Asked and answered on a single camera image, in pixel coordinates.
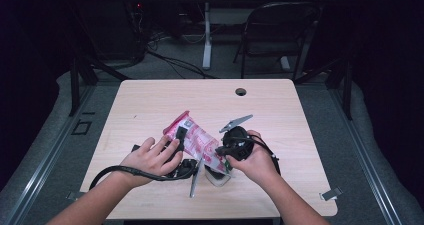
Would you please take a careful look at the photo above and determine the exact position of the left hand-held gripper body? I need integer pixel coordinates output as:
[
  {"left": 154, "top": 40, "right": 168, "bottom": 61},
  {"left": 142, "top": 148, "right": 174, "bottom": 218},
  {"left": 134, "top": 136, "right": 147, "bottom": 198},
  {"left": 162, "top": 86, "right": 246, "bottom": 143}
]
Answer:
[{"left": 165, "top": 155, "right": 205, "bottom": 199}]

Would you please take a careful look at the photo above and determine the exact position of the white desk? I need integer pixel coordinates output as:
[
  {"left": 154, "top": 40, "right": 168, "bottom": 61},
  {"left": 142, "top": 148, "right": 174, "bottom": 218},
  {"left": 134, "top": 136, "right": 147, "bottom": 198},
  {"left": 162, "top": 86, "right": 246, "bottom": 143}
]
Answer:
[{"left": 183, "top": 0, "right": 331, "bottom": 72}]

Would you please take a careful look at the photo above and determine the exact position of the black metal stand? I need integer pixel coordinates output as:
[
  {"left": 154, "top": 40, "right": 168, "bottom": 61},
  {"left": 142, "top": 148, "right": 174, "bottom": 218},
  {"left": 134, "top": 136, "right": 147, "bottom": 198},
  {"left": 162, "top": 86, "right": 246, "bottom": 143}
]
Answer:
[
  {"left": 68, "top": 49, "right": 132, "bottom": 118},
  {"left": 293, "top": 56, "right": 355, "bottom": 122}
]

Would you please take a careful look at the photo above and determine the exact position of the black floor cable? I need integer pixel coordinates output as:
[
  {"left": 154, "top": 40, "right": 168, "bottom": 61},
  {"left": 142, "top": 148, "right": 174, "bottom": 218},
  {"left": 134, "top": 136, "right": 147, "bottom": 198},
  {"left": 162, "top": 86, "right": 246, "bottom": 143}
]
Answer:
[{"left": 145, "top": 47, "right": 219, "bottom": 80}]

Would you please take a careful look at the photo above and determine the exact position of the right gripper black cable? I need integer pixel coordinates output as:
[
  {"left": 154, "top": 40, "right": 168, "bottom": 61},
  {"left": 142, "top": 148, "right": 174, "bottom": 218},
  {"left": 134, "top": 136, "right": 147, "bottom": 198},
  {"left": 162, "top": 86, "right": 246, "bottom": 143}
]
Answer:
[{"left": 229, "top": 134, "right": 282, "bottom": 177}]

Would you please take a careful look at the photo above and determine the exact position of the person's left hand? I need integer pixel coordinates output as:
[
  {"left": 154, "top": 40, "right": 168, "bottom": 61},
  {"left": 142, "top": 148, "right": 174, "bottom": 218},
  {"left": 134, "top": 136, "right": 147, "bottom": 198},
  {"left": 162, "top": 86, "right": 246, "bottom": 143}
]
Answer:
[{"left": 120, "top": 135, "right": 184, "bottom": 189}]

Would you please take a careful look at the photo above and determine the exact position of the aluminium floor rail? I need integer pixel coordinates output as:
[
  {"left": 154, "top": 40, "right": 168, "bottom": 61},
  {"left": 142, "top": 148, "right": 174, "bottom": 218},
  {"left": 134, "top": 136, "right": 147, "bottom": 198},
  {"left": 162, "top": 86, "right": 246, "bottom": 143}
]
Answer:
[
  {"left": 0, "top": 84, "right": 98, "bottom": 225},
  {"left": 327, "top": 84, "right": 405, "bottom": 225}
]

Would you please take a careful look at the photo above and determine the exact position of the metal table clip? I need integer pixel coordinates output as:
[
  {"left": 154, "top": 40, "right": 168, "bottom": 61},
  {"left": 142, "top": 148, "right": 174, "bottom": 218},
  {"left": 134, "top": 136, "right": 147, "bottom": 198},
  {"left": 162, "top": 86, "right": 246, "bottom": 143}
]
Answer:
[
  {"left": 318, "top": 186, "right": 344, "bottom": 202},
  {"left": 65, "top": 190, "right": 83, "bottom": 202}
]

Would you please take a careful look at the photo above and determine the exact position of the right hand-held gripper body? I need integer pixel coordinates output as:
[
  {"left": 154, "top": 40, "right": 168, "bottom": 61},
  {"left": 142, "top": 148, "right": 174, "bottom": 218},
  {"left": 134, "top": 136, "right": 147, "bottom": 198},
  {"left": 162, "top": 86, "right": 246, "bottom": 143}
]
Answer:
[{"left": 218, "top": 114, "right": 257, "bottom": 163}]

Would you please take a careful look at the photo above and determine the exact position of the pink printed plastic bag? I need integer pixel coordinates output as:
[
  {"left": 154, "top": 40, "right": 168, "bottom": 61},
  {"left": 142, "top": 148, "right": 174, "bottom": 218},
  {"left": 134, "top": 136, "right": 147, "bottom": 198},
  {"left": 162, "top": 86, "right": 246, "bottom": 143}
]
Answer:
[{"left": 162, "top": 110, "right": 234, "bottom": 176}]

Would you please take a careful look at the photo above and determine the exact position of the dark equipment with red light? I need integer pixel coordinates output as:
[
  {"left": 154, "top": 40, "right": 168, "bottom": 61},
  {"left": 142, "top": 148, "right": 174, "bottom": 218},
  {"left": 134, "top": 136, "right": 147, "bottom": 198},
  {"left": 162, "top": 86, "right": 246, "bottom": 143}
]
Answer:
[{"left": 124, "top": 0, "right": 149, "bottom": 63}]

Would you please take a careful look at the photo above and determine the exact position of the dark rectangular tray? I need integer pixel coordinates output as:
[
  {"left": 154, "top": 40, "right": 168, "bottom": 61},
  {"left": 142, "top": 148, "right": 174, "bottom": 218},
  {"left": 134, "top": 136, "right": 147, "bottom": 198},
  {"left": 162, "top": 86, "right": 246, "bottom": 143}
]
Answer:
[{"left": 203, "top": 164, "right": 233, "bottom": 188}]

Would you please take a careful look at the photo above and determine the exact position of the person's right hand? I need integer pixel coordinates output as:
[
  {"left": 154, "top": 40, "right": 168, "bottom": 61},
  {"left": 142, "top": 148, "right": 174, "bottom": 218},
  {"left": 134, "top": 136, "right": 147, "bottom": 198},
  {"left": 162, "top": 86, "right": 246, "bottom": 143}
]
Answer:
[{"left": 226, "top": 129, "right": 282, "bottom": 187}]

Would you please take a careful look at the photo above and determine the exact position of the black folding chair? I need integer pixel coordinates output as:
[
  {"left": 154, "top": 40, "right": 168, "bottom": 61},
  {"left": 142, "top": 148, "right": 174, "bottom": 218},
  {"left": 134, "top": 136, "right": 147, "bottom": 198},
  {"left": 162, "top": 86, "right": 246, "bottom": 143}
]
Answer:
[{"left": 232, "top": 1, "right": 320, "bottom": 82}]

